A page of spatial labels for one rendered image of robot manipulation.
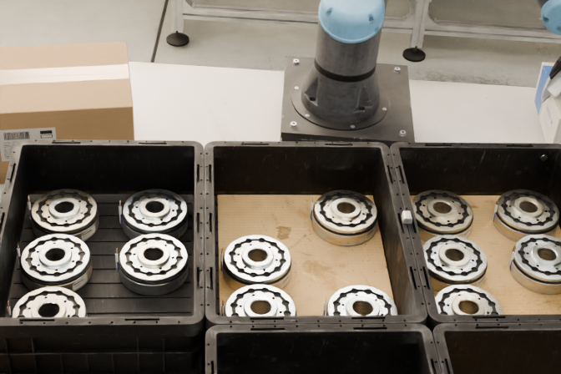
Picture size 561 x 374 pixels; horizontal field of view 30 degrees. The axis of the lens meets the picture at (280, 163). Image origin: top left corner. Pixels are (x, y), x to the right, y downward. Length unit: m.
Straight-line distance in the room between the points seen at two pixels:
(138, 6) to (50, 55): 1.89
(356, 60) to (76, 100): 0.51
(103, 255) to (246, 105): 0.65
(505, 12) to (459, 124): 1.93
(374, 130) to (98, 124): 0.51
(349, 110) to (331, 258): 0.40
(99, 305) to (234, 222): 0.27
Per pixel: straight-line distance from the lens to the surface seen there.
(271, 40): 3.73
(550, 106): 2.14
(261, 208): 1.72
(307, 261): 1.63
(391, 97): 2.05
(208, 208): 1.56
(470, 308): 1.57
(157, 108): 2.16
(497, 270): 1.67
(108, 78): 1.97
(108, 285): 1.59
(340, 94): 1.94
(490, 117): 2.23
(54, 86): 1.95
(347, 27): 1.86
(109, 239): 1.67
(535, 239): 1.70
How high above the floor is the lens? 1.95
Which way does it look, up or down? 38 degrees down
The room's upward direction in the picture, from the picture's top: 4 degrees clockwise
